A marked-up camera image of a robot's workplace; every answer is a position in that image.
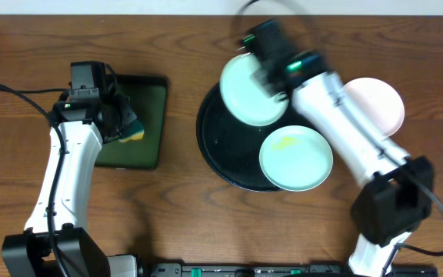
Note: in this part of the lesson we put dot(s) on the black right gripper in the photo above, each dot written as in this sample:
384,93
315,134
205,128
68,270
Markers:
269,81

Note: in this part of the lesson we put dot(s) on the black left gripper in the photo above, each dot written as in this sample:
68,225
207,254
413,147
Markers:
123,116

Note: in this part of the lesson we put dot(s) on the green and yellow sponge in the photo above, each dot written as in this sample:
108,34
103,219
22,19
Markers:
132,132

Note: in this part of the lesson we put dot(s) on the pink round plate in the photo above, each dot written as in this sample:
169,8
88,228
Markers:
379,101

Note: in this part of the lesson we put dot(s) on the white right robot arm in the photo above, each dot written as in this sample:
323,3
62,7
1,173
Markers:
396,190

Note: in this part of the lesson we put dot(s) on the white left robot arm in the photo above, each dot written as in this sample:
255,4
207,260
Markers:
55,240

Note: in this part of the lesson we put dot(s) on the black rectangular tray with water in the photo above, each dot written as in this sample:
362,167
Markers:
148,97

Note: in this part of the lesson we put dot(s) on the round black serving tray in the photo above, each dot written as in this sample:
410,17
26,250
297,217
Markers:
231,148

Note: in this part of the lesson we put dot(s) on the mint green plate with stain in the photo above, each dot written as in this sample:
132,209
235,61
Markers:
296,158

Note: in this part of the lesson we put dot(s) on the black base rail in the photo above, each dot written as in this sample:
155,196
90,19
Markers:
179,270

